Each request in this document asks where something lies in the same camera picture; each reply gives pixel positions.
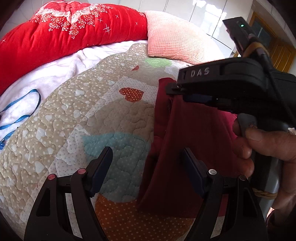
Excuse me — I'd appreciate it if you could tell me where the dark red long-sleeve garment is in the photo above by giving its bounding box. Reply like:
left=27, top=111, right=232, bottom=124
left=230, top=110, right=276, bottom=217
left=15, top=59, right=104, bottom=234
left=137, top=77, right=255, bottom=219

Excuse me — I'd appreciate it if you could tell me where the person's right hand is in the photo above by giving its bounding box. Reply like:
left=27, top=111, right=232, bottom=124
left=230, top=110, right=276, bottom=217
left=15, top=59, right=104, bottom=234
left=232, top=120, right=295, bottom=223

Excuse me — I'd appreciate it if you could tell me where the wooden door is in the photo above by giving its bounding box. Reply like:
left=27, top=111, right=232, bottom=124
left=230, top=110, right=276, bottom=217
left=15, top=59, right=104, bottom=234
left=244, top=11, right=295, bottom=72

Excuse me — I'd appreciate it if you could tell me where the white glossy wardrobe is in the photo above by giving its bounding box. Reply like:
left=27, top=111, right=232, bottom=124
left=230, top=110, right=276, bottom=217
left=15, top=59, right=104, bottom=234
left=89, top=0, right=253, bottom=50

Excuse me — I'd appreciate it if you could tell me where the pink checkered pillow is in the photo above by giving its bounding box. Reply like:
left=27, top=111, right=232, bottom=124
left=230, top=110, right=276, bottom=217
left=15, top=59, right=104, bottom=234
left=144, top=11, right=221, bottom=65

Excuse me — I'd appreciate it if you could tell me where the patchwork quilted bedspread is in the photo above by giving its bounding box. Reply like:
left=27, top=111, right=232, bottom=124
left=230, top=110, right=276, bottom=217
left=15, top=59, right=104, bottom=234
left=1, top=43, right=193, bottom=240

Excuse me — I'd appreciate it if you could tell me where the red floral quilted comforter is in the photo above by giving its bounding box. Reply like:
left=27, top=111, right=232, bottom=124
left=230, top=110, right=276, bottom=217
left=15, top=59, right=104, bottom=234
left=1, top=1, right=147, bottom=93

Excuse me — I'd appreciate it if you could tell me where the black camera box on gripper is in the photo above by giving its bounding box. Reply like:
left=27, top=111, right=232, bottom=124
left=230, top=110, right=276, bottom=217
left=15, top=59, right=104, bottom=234
left=222, top=16, right=269, bottom=57

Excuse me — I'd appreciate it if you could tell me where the blue lanyard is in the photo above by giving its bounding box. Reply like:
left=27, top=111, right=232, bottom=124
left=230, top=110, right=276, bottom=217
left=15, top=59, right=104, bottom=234
left=0, top=88, right=42, bottom=150

